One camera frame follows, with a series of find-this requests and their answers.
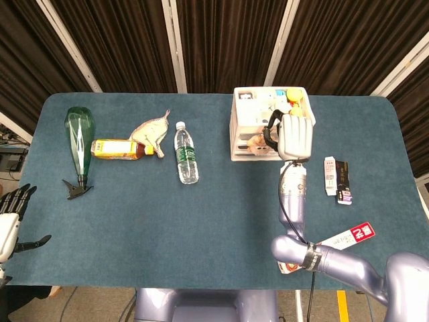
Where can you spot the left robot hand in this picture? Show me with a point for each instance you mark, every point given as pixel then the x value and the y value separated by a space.
pixel 8 228

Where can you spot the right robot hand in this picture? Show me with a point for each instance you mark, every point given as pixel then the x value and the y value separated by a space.
pixel 296 137

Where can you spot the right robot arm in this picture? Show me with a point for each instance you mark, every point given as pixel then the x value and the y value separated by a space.
pixel 293 208

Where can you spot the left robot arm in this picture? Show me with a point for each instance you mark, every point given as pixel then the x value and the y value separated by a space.
pixel 4 276

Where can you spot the long red white toothpaste box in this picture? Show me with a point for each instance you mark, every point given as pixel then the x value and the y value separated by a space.
pixel 352 234

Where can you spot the yellow rubber duck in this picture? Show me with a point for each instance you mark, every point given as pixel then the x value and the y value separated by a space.
pixel 296 110
pixel 295 95

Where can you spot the white plastic drawer organizer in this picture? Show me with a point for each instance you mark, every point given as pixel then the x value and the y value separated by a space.
pixel 244 117

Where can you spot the white and black flattened carton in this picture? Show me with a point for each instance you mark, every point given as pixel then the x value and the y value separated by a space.
pixel 336 177

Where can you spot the clear water bottle green label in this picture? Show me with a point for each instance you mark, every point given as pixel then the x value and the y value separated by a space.
pixel 186 157

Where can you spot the green plastic spray bottle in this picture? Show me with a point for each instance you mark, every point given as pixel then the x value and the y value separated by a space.
pixel 80 134

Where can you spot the yellow label tea bottle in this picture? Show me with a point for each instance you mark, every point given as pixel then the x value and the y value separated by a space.
pixel 114 150

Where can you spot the beige mesh fabric pouch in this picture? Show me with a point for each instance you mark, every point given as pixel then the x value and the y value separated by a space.
pixel 149 132

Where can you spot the blue table cloth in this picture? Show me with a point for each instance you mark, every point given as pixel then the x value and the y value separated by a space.
pixel 167 228

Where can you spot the dark brown curtain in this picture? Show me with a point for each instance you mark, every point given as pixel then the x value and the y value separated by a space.
pixel 134 43

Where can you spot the grey robot torso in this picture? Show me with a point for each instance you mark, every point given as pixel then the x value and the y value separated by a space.
pixel 207 305

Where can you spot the white metal frame post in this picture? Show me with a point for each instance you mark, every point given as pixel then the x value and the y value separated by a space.
pixel 402 63
pixel 15 125
pixel 281 43
pixel 174 47
pixel 70 47

